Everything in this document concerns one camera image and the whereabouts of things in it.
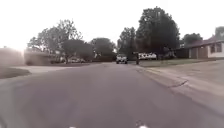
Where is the pale concrete driveway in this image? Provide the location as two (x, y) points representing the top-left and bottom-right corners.
(13, 64), (68, 75)
(134, 59), (224, 116)

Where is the low house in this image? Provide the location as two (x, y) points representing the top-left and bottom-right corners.
(181, 35), (224, 60)

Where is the white vehicle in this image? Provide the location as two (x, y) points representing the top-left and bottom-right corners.
(138, 52), (158, 61)

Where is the grass patch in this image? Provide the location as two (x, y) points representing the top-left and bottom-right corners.
(0, 67), (32, 80)

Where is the building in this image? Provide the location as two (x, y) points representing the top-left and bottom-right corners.
(23, 48), (61, 66)

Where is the large dark tree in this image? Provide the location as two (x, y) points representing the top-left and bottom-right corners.
(135, 5), (181, 56)

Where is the grass lawn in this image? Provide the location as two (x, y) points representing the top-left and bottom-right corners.
(138, 58), (218, 68)

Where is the grey asphalt road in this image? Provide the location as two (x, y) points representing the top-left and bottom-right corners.
(0, 61), (224, 128)

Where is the mailbox on post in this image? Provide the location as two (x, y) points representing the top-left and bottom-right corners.
(132, 51), (140, 66)

